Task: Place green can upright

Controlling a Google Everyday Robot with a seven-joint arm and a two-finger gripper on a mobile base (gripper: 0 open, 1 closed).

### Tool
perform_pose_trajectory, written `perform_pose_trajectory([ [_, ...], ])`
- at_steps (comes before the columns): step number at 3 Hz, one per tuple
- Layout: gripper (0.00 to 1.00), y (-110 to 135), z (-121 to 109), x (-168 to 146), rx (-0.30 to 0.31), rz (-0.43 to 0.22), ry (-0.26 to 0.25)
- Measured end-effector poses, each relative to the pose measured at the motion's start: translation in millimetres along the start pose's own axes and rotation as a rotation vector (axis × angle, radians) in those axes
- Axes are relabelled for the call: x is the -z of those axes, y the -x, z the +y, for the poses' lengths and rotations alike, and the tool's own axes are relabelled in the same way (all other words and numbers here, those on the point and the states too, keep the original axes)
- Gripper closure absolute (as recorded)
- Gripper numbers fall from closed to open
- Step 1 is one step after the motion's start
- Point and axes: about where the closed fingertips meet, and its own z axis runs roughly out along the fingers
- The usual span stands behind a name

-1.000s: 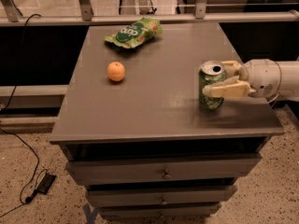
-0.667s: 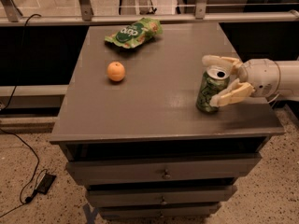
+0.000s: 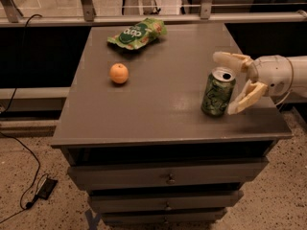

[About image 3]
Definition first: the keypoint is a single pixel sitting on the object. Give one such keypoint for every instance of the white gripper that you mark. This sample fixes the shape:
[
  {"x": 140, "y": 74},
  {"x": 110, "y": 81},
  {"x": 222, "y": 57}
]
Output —
[{"x": 272, "y": 73}]

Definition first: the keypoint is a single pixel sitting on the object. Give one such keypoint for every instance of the green soda can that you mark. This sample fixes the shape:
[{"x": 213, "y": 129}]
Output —
[{"x": 218, "y": 91}]

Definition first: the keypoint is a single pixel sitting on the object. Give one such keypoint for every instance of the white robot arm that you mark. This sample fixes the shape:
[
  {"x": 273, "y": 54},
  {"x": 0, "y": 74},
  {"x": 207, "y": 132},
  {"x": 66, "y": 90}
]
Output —
[{"x": 299, "y": 81}]

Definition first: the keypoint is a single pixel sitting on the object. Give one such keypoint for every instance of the green snack bag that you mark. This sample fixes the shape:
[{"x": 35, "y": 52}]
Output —
[{"x": 139, "y": 35}]

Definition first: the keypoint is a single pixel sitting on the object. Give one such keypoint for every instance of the grey drawer cabinet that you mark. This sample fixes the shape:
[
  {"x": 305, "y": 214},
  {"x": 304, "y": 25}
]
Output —
[{"x": 143, "y": 150}]

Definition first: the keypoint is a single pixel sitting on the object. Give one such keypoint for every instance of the orange fruit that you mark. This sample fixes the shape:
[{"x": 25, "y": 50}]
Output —
[{"x": 119, "y": 73}]

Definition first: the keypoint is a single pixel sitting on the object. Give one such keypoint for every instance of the black power adapter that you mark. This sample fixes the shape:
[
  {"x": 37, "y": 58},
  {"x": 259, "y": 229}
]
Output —
[{"x": 47, "y": 188}]

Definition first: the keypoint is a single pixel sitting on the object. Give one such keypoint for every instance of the metal railing frame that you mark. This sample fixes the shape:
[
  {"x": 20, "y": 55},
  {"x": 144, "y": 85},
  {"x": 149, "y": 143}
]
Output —
[{"x": 17, "y": 13}]

